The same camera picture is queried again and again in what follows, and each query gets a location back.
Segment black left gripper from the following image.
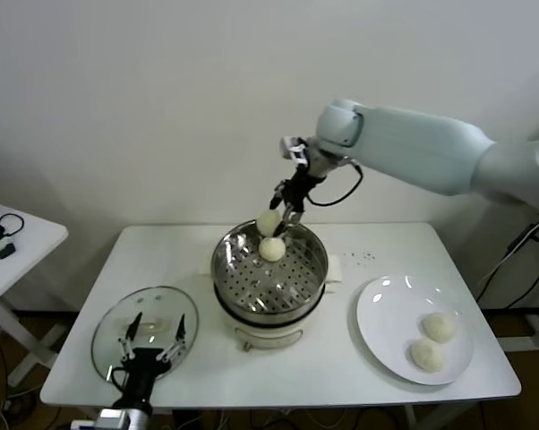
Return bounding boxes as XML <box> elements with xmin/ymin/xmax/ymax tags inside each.
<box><xmin>116</xmin><ymin>312</ymin><xmax>188</xmax><ymax>408</ymax></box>

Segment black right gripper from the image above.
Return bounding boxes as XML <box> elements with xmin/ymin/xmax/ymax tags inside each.
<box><xmin>268</xmin><ymin>164</ymin><xmax>327</xmax><ymax>238</ymax></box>

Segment white steamed baozi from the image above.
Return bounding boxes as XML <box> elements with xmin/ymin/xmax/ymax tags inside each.
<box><xmin>420</xmin><ymin>312</ymin><xmax>458</xmax><ymax>344</ymax></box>
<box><xmin>408</xmin><ymin>338</ymin><xmax>445</xmax><ymax>373</ymax></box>
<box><xmin>256</xmin><ymin>210</ymin><xmax>283</xmax><ymax>237</ymax></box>
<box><xmin>257</xmin><ymin>236</ymin><xmax>287</xmax><ymax>262</ymax></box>

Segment perforated steel steamer basket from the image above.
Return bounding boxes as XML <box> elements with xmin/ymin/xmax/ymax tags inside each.
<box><xmin>199</xmin><ymin>218</ymin><xmax>344</xmax><ymax>326</ymax></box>

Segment round glass pot lid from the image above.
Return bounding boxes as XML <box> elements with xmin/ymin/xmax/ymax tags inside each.
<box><xmin>89</xmin><ymin>286</ymin><xmax>200</xmax><ymax>389</ymax></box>

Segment cream electric cooking pot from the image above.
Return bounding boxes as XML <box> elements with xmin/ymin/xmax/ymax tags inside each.
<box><xmin>213</xmin><ymin>277</ymin><xmax>338</xmax><ymax>353</ymax></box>

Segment white side table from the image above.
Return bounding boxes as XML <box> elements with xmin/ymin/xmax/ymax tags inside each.
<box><xmin>0</xmin><ymin>203</ymin><xmax>69</xmax><ymax>391</ymax></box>

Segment large white plate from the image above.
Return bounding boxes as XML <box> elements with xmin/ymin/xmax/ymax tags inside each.
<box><xmin>355</xmin><ymin>275</ymin><xmax>475</xmax><ymax>386</ymax></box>

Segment white shelf stand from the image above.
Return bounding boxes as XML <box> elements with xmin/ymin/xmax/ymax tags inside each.
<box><xmin>497</xmin><ymin>214</ymin><xmax>539</xmax><ymax>355</ymax></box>

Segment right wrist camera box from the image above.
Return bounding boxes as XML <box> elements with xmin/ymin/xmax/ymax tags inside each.
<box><xmin>279</xmin><ymin>135</ymin><xmax>310</xmax><ymax>165</ymax></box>

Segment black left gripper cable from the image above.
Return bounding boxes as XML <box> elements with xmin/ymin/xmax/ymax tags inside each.
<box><xmin>110</xmin><ymin>365</ymin><xmax>128</xmax><ymax>391</ymax></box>

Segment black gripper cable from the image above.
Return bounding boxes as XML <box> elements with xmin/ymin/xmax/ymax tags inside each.
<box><xmin>110</xmin><ymin>365</ymin><xmax>128</xmax><ymax>391</ymax></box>
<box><xmin>305</xmin><ymin>156</ymin><xmax>365</xmax><ymax>208</ymax></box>

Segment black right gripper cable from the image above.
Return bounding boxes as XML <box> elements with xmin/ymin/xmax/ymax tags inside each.
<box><xmin>305</xmin><ymin>156</ymin><xmax>365</xmax><ymax>208</ymax></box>

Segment white floor cable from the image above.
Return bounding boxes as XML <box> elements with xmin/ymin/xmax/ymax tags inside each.
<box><xmin>0</xmin><ymin>389</ymin><xmax>38</xmax><ymax>430</ymax></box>

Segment black headphones with cable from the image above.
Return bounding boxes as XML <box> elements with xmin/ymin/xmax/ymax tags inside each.
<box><xmin>0</xmin><ymin>214</ymin><xmax>25</xmax><ymax>245</ymax></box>

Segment black power cable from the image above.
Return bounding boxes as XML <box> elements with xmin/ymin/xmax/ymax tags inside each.
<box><xmin>473</xmin><ymin>218</ymin><xmax>539</xmax><ymax>311</ymax></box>

